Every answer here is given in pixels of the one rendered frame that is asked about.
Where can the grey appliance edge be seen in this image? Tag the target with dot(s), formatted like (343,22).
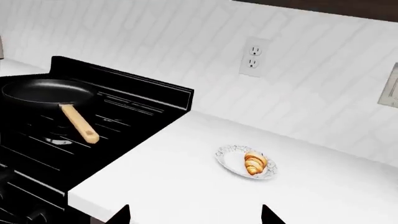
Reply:
(1,47)

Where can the golden brown croissant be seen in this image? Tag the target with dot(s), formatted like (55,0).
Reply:
(254,163)

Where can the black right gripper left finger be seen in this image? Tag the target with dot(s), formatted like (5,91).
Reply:
(123,215)

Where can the white wall power outlet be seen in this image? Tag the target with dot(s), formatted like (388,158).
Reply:
(254,57)

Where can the black gas stove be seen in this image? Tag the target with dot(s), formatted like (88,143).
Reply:
(93,130)

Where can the dark wall cabinet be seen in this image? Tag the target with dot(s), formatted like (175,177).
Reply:
(326,5)

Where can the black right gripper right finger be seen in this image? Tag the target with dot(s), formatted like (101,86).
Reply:
(270,215)

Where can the white patterned plate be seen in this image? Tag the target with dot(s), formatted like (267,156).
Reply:
(231,161)

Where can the beige wall switch plate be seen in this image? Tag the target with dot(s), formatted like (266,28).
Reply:
(390,86)

